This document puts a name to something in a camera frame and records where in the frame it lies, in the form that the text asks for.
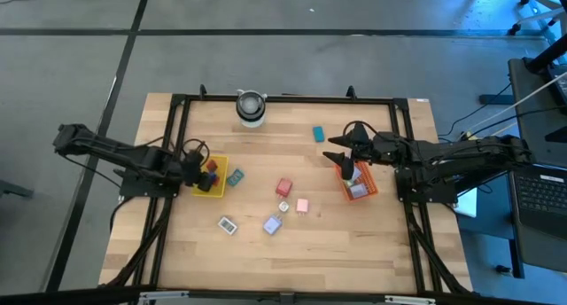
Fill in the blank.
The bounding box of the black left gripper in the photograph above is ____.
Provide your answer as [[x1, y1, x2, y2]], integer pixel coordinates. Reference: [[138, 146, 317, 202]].
[[179, 148, 216, 193]]

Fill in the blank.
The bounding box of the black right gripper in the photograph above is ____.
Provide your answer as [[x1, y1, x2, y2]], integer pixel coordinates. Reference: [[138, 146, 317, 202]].
[[322, 122, 403, 181]]

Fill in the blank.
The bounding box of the red wall charger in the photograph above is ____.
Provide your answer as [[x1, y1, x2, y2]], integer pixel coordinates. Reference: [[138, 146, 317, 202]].
[[275, 177, 294, 199]]

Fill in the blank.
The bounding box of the office chair base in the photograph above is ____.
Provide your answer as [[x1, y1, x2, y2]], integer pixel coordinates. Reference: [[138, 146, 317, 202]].
[[507, 0, 567, 36]]

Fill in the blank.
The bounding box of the yellow plastic basket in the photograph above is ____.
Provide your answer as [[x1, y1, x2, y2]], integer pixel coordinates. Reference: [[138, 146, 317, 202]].
[[190, 153, 230, 199]]

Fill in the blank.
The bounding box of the teal digital clock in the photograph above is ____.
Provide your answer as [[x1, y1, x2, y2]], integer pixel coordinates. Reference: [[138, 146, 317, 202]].
[[226, 168, 245, 188]]

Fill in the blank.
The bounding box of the white digital clock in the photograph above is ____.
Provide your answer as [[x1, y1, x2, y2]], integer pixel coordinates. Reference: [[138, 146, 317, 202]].
[[217, 215, 238, 236]]

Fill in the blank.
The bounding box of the orange plastic basket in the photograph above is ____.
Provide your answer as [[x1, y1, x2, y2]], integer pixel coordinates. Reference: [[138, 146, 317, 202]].
[[334, 160, 379, 202]]

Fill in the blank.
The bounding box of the white cylindrical device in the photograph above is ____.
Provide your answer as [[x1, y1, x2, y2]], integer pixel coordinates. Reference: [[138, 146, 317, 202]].
[[235, 88, 268, 129]]

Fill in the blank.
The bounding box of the white paper sheet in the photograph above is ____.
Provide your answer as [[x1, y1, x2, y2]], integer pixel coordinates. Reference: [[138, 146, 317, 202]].
[[455, 187, 478, 218]]

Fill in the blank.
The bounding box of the black rig strut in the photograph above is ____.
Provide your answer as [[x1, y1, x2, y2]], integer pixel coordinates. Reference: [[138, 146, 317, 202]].
[[451, 165, 526, 195], [524, 34, 567, 74]]

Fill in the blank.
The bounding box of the black rig crossbar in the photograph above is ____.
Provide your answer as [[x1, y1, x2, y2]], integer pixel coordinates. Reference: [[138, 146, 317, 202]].
[[0, 285, 567, 305]]

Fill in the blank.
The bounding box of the grey furniture foot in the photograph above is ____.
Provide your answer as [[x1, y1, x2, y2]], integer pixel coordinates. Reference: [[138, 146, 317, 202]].
[[0, 179, 35, 199]]

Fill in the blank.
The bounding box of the dark grey desk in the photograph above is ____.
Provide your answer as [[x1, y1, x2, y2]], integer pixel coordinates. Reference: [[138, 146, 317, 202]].
[[507, 56, 567, 275]]

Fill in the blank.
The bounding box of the black laptop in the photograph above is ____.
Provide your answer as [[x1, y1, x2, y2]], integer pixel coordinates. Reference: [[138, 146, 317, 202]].
[[506, 161, 567, 242]]

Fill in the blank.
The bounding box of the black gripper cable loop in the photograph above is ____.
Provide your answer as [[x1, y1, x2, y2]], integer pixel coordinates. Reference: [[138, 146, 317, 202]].
[[343, 120, 380, 140]]

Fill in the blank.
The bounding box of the black aluminium table frame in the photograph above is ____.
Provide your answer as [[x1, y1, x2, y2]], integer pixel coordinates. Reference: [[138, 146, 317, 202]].
[[104, 83, 473, 297]]

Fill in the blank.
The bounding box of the silver metal bracket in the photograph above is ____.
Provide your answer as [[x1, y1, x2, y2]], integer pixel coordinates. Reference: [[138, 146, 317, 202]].
[[384, 294, 438, 305], [139, 290, 190, 302]]

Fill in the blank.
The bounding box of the white cable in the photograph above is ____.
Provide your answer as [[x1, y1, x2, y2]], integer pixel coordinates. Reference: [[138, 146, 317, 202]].
[[460, 69, 567, 136]]

